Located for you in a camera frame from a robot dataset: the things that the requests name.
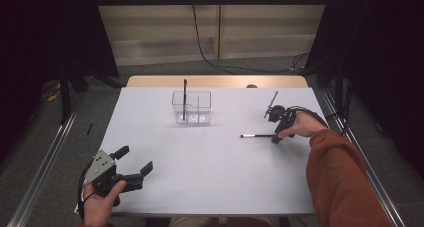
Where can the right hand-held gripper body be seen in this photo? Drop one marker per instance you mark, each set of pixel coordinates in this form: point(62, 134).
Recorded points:
point(282, 115)

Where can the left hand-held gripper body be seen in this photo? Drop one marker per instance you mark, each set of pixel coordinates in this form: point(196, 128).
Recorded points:
point(103, 173)

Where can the black pen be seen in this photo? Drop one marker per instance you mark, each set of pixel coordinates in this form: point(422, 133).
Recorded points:
point(184, 100)
point(256, 136)

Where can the clear plastic organizer box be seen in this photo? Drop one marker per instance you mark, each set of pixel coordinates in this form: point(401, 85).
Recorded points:
point(192, 107)

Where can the person's right hand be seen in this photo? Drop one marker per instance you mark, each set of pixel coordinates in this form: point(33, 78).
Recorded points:
point(305, 124)

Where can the person's left hand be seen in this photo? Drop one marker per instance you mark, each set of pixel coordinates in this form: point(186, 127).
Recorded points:
point(98, 207)

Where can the small black stick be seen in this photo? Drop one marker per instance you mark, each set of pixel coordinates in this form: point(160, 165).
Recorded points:
point(89, 129)

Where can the white table mat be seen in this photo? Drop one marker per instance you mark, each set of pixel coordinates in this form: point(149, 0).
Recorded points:
point(213, 180)

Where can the black metal stand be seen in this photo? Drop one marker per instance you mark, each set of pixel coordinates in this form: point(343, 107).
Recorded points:
point(64, 97)

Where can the black curtain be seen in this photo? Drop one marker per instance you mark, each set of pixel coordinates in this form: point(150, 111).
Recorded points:
point(383, 53)
point(40, 37)

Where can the aluminium rail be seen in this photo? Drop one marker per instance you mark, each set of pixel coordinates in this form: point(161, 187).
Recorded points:
point(43, 167)
point(376, 183)

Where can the black horizontal frame bar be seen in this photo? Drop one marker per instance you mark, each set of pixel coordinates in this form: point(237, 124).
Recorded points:
point(213, 1)

